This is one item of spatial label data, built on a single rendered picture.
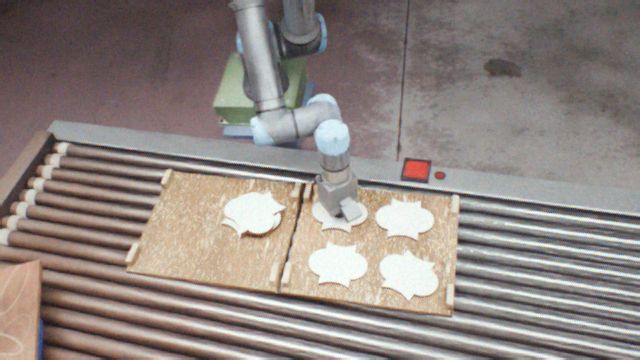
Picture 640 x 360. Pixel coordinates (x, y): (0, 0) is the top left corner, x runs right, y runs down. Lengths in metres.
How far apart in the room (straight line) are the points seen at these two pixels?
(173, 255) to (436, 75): 2.18
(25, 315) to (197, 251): 0.44
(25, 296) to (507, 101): 2.52
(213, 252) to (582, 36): 2.71
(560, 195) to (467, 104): 1.62
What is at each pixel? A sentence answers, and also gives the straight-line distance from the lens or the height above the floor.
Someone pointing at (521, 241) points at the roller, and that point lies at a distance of 1.71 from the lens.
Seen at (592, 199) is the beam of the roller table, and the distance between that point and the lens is 1.84.
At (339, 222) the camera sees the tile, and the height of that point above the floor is 0.95.
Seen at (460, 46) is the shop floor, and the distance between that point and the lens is 3.73.
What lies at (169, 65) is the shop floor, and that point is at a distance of 3.86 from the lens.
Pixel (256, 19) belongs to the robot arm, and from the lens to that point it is 1.53.
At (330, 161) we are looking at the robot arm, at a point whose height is 1.19.
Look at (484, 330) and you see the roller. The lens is 1.57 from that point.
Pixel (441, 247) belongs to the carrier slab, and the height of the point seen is 0.94.
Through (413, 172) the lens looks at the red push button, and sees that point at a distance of 1.80.
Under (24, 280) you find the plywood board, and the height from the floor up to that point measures 1.04.
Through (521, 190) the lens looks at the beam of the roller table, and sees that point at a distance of 1.81.
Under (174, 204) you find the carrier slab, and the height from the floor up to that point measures 0.94.
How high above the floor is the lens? 2.29
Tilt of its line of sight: 48 degrees down
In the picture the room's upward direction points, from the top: 11 degrees counter-clockwise
